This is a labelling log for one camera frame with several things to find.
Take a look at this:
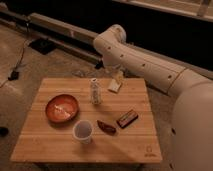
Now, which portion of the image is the brown chocolate bar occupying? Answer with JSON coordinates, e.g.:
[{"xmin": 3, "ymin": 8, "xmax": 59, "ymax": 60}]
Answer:
[{"xmin": 117, "ymin": 110, "xmax": 138, "ymax": 128}]

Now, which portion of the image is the long metal floor rail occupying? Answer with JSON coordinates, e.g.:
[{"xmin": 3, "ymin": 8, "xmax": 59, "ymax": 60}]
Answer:
[{"xmin": 0, "ymin": 6, "xmax": 213, "ymax": 93}]

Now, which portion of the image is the pale yellow sponge block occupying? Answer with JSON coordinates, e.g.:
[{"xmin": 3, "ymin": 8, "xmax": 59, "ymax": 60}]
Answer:
[{"xmin": 108, "ymin": 80, "xmax": 122, "ymax": 93}]

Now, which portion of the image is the black floor plate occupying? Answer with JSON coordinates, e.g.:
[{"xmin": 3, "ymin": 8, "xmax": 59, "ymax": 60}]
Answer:
[{"xmin": 29, "ymin": 38, "xmax": 56, "ymax": 55}]

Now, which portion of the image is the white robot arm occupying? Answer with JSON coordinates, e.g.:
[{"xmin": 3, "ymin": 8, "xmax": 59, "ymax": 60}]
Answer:
[{"xmin": 93, "ymin": 24, "xmax": 213, "ymax": 171}]

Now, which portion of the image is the wooden table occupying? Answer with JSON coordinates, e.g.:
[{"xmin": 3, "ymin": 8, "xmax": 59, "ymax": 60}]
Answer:
[{"xmin": 11, "ymin": 78, "xmax": 162, "ymax": 163}]

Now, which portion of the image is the small clear bottle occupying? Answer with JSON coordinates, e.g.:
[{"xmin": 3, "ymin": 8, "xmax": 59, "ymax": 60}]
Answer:
[{"xmin": 90, "ymin": 78, "xmax": 101, "ymax": 105}]

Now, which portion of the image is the black object at left edge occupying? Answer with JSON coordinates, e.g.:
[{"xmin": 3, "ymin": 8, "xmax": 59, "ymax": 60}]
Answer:
[{"xmin": 0, "ymin": 127, "xmax": 9, "ymax": 137}]

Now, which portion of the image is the orange bowl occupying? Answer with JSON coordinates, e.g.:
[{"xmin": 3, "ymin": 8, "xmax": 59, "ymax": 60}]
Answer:
[{"xmin": 45, "ymin": 94, "xmax": 79, "ymax": 123}]

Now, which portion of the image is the black cable with plug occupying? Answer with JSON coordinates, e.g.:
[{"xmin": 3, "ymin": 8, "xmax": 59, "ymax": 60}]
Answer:
[{"xmin": 7, "ymin": 20, "xmax": 31, "ymax": 82}]

